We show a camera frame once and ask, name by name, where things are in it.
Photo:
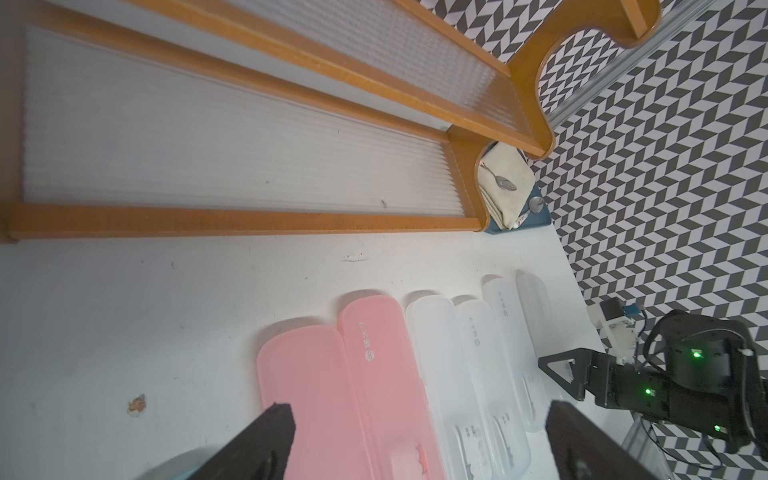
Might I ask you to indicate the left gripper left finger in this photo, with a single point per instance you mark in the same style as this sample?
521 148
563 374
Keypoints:
260 451

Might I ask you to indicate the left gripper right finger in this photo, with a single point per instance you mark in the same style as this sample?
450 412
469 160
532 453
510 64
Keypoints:
581 450

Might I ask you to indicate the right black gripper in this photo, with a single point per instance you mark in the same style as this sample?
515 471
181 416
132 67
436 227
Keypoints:
614 386

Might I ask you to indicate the clear pencil case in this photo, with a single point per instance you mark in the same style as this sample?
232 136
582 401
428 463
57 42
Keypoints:
436 338
536 306
510 451
533 401

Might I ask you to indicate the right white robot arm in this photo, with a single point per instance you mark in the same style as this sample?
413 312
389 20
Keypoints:
709 381

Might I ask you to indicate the teal pencil case right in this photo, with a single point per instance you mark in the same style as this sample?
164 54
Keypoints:
181 466

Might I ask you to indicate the pink pencil case left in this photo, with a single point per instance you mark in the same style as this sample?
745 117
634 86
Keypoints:
307 369

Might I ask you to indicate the pink pencil case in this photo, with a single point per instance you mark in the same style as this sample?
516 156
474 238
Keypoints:
389 389
307 369

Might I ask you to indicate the pink pencil case right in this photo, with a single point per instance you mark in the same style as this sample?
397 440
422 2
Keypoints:
389 389

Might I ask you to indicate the orange wooden three-tier shelf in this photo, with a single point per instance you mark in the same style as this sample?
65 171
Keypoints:
225 118

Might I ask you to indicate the teal rectangular tray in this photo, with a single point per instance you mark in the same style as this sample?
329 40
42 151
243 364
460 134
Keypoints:
542 219

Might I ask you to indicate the beige folded cloth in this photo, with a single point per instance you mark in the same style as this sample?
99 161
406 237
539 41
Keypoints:
505 206

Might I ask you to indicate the metal spoon white handle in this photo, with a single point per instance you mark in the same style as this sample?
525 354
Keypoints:
535 206

